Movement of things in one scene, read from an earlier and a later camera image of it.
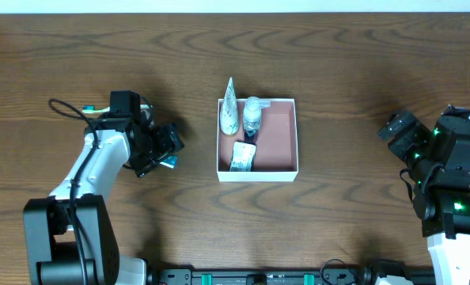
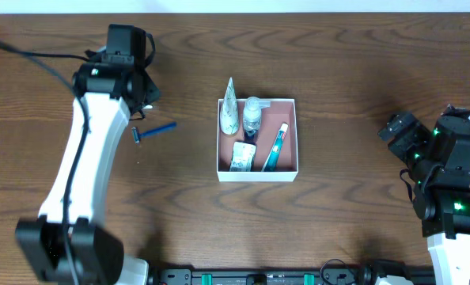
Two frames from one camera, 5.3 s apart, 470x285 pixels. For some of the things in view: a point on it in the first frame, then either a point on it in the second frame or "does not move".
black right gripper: (396, 127) does not move
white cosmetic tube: (229, 119) does not move
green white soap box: (243, 157) does not move
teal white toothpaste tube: (171, 161) -> (271, 164)
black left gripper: (168, 139) -> (151, 93)
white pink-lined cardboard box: (276, 157) does not move
